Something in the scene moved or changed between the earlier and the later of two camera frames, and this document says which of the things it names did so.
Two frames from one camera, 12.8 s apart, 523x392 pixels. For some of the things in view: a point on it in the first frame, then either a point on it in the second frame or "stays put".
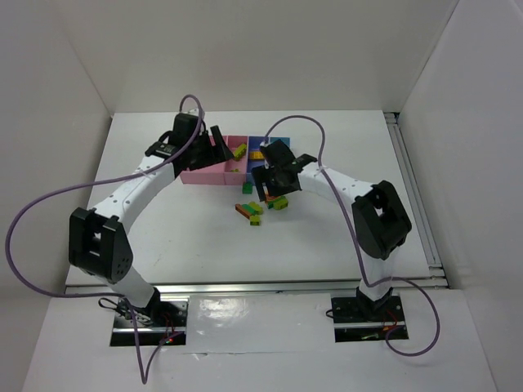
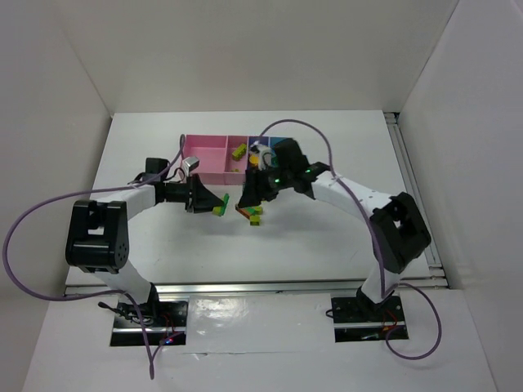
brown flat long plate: [239, 207] stays put
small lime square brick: [255, 220] stays put
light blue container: [286, 140] stays put
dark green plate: [270, 204] to [222, 208]
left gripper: [203, 151] to [192, 193]
